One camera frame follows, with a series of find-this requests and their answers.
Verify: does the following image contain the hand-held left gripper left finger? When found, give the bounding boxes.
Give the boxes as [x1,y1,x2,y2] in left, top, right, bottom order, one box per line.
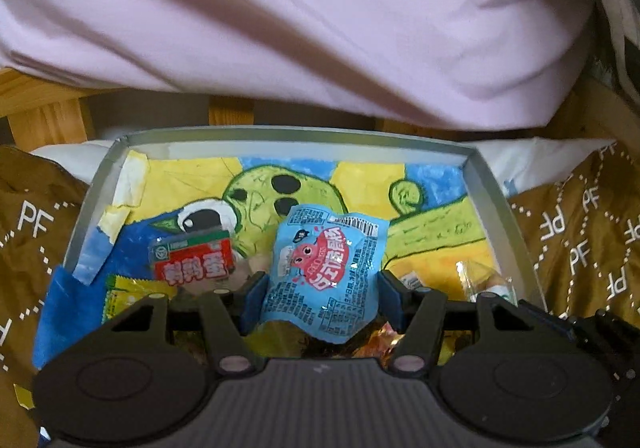
[102,272,271,375]

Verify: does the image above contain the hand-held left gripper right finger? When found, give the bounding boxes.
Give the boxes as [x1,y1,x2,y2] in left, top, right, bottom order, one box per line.
[377,269,538,374]

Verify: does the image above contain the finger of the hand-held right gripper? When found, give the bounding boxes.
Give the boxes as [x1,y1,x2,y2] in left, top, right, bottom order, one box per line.
[517,299,581,341]

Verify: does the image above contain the blue snack packet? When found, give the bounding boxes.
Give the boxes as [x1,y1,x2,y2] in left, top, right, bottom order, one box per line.
[257,205,391,345]

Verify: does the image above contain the grey cardboard box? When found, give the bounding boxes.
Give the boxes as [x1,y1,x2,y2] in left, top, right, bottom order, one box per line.
[62,125,548,364]

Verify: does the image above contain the orange shiny snack wrapper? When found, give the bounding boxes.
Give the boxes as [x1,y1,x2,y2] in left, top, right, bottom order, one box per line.
[350,321,407,360]

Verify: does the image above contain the red and green snack packet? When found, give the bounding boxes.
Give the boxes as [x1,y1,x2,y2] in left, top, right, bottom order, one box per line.
[148,229,237,285]

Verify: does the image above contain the brown printed blanket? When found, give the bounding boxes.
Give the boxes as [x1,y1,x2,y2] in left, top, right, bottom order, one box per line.
[0,141,640,448]

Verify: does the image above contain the yellow snack packet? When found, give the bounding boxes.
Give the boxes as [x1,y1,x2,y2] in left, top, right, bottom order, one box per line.
[102,275,181,329]

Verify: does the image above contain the yellow wrapper scrap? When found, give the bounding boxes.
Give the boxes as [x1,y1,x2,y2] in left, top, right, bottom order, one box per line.
[14,382,40,410]

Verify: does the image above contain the pink bedsheet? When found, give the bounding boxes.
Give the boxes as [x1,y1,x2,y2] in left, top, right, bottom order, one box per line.
[0,0,608,131]

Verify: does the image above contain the grey and white cloth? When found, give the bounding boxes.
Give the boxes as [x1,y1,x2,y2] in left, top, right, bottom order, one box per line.
[592,0,640,104]

